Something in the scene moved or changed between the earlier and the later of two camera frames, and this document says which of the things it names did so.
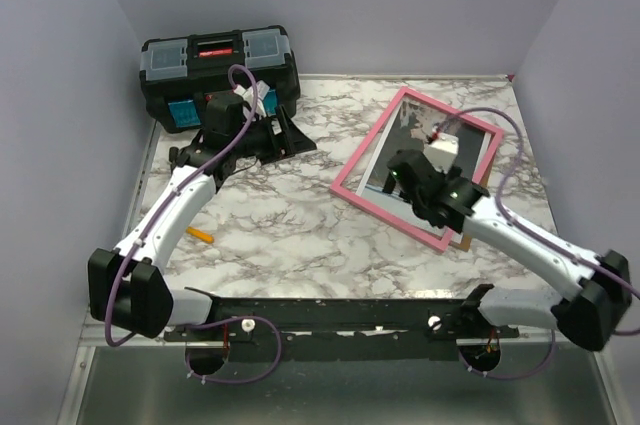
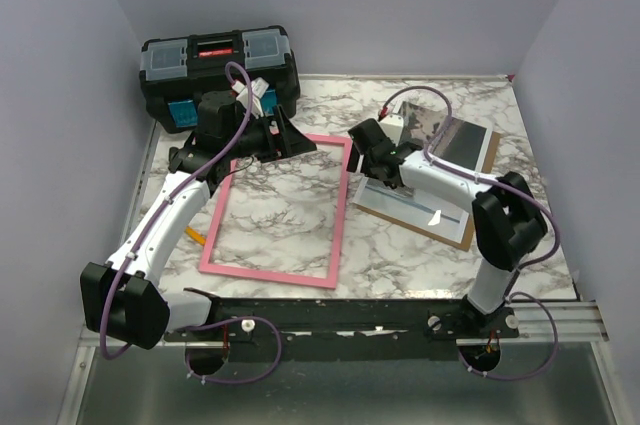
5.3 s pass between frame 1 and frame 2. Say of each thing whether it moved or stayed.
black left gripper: stayed
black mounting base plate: stayed
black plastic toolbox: stayed
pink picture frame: moved
